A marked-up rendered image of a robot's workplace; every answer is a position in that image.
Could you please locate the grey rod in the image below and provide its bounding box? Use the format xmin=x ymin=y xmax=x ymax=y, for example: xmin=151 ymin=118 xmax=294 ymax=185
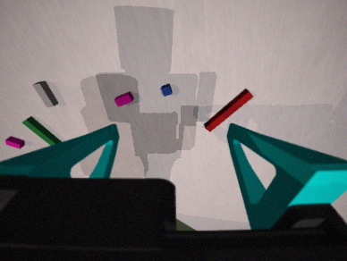
xmin=33 ymin=81 xmax=58 ymax=107

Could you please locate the small blue cube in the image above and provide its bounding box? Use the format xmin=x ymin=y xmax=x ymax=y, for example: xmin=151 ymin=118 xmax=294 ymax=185
xmin=161 ymin=84 xmax=172 ymax=97

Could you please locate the red rod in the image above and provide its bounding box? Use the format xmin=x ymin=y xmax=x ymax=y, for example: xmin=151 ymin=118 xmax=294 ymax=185
xmin=205 ymin=89 xmax=253 ymax=131

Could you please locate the magenta rod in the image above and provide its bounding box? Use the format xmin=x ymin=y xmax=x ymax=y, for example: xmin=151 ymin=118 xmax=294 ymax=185
xmin=114 ymin=91 xmax=134 ymax=107
xmin=5 ymin=136 xmax=25 ymax=149

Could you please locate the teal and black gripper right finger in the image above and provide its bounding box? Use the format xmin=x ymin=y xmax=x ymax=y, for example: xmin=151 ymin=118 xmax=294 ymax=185
xmin=227 ymin=123 xmax=347 ymax=230

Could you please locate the green rod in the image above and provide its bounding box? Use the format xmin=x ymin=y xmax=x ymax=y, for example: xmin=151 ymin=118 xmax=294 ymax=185
xmin=22 ymin=116 xmax=62 ymax=146

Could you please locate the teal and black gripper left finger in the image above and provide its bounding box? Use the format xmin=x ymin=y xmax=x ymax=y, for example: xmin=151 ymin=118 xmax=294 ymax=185
xmin=0 ymin=124 xmax=120 ymax=178

